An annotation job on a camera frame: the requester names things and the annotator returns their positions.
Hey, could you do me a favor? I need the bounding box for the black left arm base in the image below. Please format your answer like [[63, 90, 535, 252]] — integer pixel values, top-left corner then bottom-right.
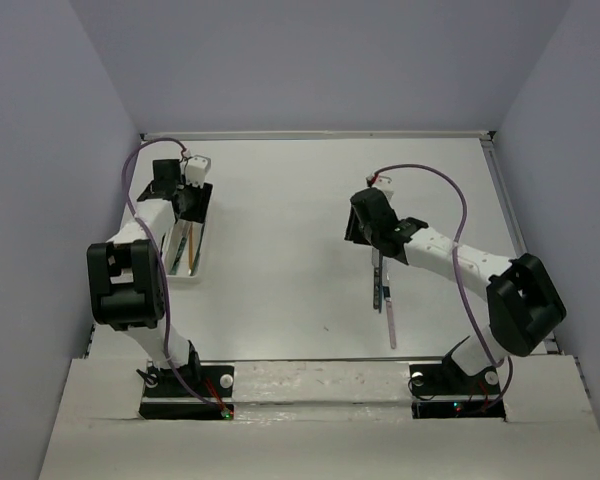
[[136, 347, 235, 421]]

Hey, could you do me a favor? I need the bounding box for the white right container tray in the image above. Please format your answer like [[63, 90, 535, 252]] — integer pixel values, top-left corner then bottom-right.
[[162, 194, 211, 284]]

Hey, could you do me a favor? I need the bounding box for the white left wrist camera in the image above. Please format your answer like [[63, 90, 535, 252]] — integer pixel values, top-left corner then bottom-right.
[[182, 155, 211, 188]]

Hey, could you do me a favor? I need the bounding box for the knife with teal handle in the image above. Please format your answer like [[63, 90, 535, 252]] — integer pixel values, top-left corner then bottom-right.
[[168, 221, 193, 276]]

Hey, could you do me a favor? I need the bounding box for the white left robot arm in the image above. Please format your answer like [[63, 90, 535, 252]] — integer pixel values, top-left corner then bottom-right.
[[86, 155, 213, 395]]

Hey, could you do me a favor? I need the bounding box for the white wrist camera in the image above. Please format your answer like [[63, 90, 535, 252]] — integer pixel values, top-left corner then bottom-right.
[[182, 155, 211, 188], [366, 175, 394, 201]]

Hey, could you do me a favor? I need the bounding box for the orange plastic knife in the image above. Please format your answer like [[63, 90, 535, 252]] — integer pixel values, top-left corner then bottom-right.
[[188, 223, 196, 276]]

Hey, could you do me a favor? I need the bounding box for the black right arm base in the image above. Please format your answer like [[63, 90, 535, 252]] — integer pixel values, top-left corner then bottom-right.
[[407, 337, 506, 420]]

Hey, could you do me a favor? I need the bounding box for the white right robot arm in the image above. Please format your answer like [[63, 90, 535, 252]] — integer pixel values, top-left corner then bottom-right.
[[345, 187, 567, 392]]

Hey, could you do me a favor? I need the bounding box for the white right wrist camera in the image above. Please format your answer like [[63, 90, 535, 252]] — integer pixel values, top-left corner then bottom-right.
[[366, 175, 394, 201]]

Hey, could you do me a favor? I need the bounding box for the knife with pink handle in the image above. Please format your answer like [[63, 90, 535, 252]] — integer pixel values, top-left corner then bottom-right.
[[385, 297, 397, 350]]

